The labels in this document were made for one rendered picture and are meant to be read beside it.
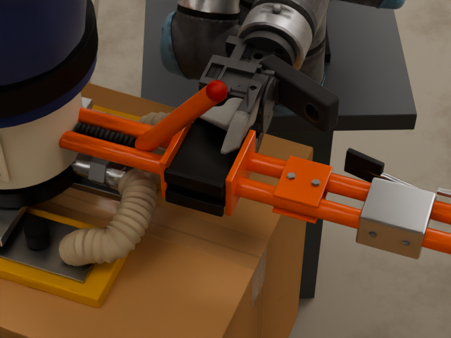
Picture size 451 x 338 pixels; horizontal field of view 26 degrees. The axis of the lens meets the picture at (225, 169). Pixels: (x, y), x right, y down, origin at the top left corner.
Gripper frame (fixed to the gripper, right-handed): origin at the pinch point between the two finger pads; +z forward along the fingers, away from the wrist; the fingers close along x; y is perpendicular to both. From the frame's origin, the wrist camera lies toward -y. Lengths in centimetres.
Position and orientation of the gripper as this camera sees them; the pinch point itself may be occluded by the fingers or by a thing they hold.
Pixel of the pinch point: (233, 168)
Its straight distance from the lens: 109.1
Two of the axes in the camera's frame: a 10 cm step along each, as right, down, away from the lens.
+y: -9.5, -2.4, 2.2
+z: -3.2, 7.0, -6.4
